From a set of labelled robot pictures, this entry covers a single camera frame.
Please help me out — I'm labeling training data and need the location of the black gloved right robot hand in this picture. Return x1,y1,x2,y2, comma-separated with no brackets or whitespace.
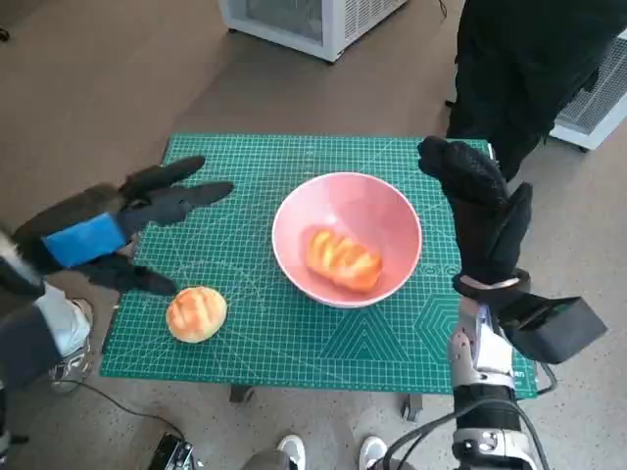
416,135,534,295

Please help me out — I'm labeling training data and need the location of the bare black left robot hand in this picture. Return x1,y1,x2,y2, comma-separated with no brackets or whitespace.
14,155,235,298

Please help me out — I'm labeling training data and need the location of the round toy bread bun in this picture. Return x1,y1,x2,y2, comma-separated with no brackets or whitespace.
165,286,229,345

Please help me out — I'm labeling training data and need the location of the pink bowl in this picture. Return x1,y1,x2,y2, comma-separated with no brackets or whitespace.
271,170,423,308

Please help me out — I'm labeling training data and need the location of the long striped toy bread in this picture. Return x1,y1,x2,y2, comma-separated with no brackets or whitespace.
306,227,384,294

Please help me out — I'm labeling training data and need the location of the person in light trousers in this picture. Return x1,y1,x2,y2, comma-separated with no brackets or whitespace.
36,286,97,396

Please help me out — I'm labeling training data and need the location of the person in black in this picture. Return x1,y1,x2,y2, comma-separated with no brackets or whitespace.
444,0,627,182

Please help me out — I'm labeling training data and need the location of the white mesh cabinet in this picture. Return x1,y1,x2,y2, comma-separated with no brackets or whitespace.
548,33,627,152
217,0,410,63

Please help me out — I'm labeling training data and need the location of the green cutting mat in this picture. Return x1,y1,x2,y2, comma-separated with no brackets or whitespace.
100,131,539,397

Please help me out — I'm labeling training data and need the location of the black floor device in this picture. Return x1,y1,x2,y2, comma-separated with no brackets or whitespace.
146,433,195,470

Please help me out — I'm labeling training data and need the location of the person's white shoe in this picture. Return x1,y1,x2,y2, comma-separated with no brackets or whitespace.
276,434,306,470
360,435,388,470

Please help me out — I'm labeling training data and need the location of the person's grey trouser leg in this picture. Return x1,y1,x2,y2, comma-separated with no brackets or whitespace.
244,448,290,470

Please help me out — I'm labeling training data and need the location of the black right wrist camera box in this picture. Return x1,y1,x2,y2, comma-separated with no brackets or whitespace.
499,293,608,364

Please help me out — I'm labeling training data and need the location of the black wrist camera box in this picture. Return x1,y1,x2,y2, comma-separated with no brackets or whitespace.
0,303,65,392
499,293,608,364

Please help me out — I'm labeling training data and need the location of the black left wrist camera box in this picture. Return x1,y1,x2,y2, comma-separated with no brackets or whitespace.
0,303,65,392

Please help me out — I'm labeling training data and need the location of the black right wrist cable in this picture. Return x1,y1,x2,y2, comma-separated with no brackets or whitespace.
536,361,559,393

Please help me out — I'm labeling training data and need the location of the thin black floor cable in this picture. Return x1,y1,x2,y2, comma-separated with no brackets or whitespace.
63,379,185,437

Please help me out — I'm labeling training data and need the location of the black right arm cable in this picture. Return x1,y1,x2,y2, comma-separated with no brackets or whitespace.
384,405,461,470

